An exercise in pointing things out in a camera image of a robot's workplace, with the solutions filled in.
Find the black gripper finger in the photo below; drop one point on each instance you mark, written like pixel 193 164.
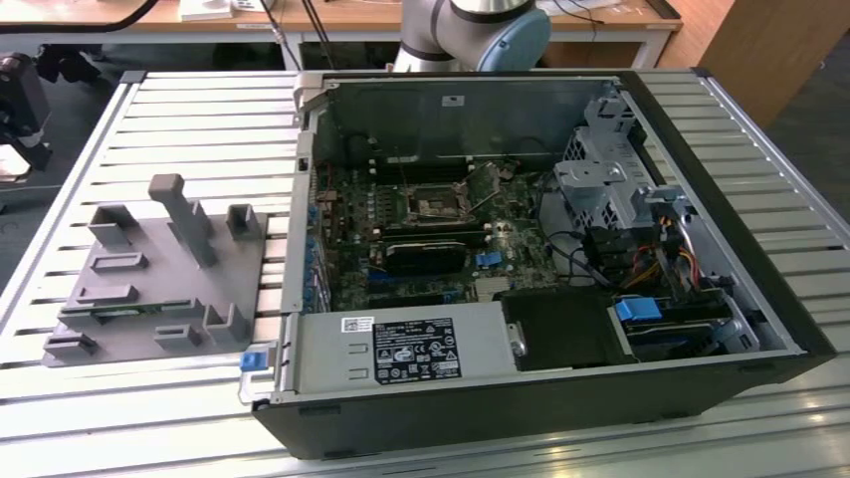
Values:
pixel 42 157

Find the silver square CPU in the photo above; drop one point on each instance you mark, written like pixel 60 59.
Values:
pixel 14 167

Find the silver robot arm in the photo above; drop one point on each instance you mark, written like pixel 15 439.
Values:
pixel 511 40

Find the black RAM slot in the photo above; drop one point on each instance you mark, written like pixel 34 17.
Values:
pixel 431 239
pixel 418 167
pixel 418 176
pixel 431 229

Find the CPU socket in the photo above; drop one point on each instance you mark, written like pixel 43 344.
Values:
pixel 435 204

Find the black chair base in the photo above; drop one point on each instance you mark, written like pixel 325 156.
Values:
pixel 67 62

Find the grey parts rack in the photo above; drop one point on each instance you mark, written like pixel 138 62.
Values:
pixel 153 279

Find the white box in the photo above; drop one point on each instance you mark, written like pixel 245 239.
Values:
pixel 206 10

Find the green RAM stick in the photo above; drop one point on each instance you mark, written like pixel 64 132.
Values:
pixel 146 310

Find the small white device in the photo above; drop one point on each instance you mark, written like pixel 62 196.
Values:
pixel 247 5

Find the blue case latch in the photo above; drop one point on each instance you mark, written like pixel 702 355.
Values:
pixel 254 361

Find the silver power supply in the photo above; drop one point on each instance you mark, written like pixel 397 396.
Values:
pixel 333 358

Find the black graphics card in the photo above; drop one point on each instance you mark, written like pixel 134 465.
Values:
pixel 425 259

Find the white sticker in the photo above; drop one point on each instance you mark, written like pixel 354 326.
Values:
pixel 453 101

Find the thin metal locking lever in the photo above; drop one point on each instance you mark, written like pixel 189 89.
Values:
pixel 481 201

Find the blue board connector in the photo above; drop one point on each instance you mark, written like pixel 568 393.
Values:
pixel 487 260

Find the small silver heatsink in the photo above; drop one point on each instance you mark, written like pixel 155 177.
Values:
pixel 491 289

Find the green motherboard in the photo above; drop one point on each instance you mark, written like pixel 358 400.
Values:
pixel 525 244

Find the silver disk bay cage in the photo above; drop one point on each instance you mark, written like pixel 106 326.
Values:
pixel 585 199

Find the black PC case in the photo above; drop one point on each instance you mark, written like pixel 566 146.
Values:
pixel 465 423

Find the black plastic shroud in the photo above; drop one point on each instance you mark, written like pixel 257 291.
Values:
pixel 565 328

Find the blue disk carrier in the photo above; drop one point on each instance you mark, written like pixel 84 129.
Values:
pixel 638 311

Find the wooden cabinet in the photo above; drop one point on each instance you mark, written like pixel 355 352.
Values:
pixel 784 50

